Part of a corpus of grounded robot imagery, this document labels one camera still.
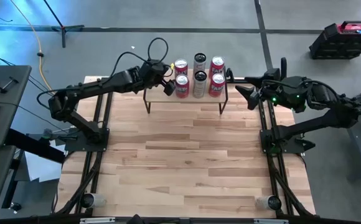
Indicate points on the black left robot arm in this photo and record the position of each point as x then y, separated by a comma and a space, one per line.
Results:
112, 83

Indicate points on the black caster wheel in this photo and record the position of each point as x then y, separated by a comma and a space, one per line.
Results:
15, 206

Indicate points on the black tripod stand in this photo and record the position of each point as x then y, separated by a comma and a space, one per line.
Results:
63, 29

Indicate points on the black support bar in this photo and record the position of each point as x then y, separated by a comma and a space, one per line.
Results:
31, 146

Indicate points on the wooden shelf with black legs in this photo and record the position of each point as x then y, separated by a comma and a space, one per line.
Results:
160, 96

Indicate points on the silver metal bracket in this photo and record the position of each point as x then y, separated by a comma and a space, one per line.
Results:
96, 220
270, 221

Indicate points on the grey metal stand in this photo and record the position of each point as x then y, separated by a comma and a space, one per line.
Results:
359, 149

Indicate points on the black and red tool case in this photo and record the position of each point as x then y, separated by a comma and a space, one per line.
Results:
339, 46

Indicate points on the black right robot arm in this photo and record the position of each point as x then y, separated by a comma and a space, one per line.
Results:
308, 124

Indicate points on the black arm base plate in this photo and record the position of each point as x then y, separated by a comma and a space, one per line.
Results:
84, 145
289, 143

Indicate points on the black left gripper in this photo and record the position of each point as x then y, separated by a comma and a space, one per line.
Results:
154, 74

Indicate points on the grey metal rod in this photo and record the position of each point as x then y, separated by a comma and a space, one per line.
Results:
11, 82

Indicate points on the black metal table frame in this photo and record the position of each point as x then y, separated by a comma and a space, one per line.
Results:
109, 109

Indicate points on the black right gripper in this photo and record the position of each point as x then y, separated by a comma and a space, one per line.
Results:
287, 91

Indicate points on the white paper sheets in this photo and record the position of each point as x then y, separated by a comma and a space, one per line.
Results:
42, 168

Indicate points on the red Fanta soda can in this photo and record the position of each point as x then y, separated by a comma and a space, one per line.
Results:
182, 88
217, 67
180, 67
216, 88

